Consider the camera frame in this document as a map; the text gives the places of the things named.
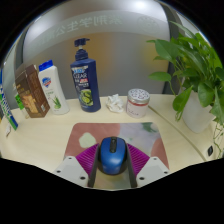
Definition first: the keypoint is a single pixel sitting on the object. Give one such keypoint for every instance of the green potted plant white pot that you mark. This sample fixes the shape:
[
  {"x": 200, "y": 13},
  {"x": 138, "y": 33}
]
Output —
[{"x": 196, "y": 113}]

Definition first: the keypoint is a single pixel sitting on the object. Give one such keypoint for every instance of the small jar with perforated lid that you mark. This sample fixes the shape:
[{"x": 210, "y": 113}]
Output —
[{"x": 137, "y": 104}]

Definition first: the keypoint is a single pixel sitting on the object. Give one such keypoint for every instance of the tall white shuttlecock tube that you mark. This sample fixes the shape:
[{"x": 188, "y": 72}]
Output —
[{"x": 6, "y": 106}]

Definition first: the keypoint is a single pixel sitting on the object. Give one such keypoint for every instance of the dark blue pump bottle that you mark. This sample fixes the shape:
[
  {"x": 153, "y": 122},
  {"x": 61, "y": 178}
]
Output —
[{"x": 85, "y": 80}]

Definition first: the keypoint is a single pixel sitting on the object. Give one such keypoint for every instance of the blue and black computer mouse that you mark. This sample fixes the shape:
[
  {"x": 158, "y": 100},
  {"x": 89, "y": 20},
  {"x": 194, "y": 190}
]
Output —
[{"x": 112, "y": 156}]

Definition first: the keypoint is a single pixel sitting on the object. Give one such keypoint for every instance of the clear bottle with green label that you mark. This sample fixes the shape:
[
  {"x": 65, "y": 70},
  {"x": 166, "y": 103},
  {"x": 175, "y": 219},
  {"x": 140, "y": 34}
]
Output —
[{"x": 20, "y": 101}]

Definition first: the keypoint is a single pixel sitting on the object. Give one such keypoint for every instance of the crumpled white tissue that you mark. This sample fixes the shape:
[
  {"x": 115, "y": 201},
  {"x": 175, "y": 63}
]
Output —
[{"x": 115, "y": 103}]

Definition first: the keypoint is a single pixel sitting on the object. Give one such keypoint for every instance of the pastel patterned mouse pad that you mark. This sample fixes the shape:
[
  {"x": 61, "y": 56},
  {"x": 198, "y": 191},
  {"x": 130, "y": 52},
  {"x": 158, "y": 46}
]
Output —
[{"x": 86, "y": 133}]

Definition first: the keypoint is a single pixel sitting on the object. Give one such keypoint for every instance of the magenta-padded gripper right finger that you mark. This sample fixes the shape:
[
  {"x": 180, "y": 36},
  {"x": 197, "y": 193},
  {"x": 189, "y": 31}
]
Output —
[{"x": 148, "y": 168}]

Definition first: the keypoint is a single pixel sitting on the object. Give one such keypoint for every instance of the brown cardboard box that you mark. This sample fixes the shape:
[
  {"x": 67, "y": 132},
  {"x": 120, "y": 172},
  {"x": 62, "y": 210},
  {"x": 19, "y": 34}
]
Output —
[{"x": 32, "y": 91}]

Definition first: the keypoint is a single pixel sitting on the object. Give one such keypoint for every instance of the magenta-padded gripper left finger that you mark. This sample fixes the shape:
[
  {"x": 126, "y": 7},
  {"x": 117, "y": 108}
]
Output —
[{"x": 75, "y": 168}]

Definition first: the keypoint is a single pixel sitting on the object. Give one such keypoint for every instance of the white bottle with blue cap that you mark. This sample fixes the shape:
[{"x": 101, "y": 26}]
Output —
[{"x": 53, "y": 88}]

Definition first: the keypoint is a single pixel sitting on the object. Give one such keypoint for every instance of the small black table socket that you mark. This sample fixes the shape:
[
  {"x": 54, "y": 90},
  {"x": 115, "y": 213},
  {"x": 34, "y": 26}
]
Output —
[{"x": 210, "y": 150}]

